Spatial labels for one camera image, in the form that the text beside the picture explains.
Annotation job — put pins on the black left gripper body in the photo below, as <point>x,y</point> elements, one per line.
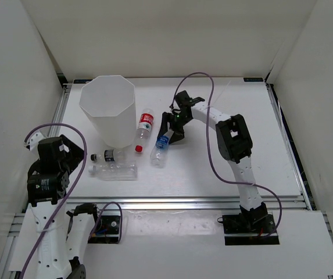
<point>73,157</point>

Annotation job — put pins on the aluminium frame rail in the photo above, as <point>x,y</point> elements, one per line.
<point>190,203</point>

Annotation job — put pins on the black label black cap bottle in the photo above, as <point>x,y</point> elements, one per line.
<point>108,155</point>

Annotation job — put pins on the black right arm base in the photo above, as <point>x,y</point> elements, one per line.
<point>238,232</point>

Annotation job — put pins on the white octagonal plastic bin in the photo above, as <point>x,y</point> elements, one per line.
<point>109,104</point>

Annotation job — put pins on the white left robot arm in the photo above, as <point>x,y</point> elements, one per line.
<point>63,234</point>

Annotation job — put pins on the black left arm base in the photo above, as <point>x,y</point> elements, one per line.
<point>107,231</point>

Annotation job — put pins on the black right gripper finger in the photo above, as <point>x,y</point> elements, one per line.
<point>178,133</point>
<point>164,127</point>

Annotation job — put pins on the red label red cap bottle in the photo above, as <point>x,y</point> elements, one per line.
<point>144,129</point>

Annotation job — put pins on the blue label clear bottle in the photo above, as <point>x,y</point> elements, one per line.
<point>159,152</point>

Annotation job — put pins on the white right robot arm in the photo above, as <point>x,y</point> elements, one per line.
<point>234,144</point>

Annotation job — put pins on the clear bottle white cap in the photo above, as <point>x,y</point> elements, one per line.
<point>114,172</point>

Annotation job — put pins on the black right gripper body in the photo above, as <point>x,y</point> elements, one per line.
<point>179,120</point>

